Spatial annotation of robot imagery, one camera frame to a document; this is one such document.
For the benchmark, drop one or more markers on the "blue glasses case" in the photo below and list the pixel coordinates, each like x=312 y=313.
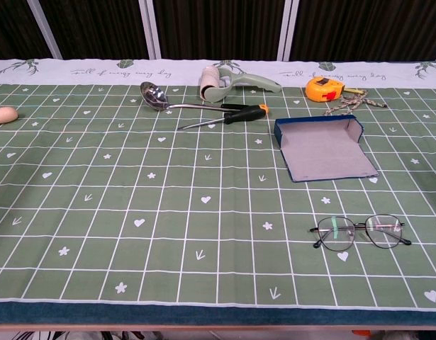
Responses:
x=320 y=148

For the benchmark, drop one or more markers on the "black wire-frame eyeglasses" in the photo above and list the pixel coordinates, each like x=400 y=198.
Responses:
x=336 y=233

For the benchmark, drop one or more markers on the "green grid tablecloth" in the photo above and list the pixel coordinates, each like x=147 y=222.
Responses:
x=203 y=230

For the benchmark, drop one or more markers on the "pale green lint roller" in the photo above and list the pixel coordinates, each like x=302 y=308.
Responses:
x=217 y=93

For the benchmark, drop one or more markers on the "orange tape measure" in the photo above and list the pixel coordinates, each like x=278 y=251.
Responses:
x=322 y=90

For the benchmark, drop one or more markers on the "wooden massage hammer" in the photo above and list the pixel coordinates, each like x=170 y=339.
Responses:
x=3 y=115

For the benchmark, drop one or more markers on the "aluminium partition post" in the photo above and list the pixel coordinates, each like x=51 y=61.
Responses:
x=286 y=32
x=148 y=28
x=44 y=28

